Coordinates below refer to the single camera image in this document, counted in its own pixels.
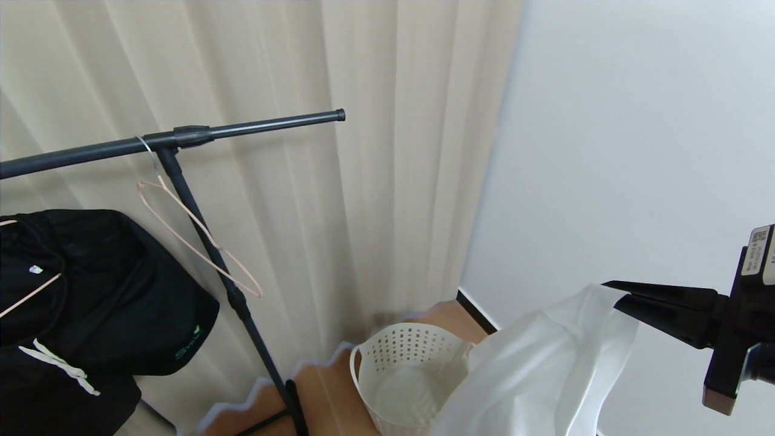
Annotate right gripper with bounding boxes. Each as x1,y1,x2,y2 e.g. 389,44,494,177
702,224,775,417

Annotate white garment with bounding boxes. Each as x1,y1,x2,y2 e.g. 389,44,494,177
427,283,640,436

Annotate pink clothes hanger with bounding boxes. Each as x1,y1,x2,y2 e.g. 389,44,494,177
136,136,263,299
0,219,62,319

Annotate black shorts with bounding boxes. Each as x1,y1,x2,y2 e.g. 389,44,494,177
0,210,220,436

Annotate white laundry basket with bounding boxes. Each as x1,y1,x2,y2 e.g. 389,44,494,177
350,323,477,436

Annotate black clothes rack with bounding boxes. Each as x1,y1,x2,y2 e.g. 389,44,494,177
0,109,346,436

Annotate beige curtain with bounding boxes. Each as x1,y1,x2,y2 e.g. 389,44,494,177
0,0,524,436

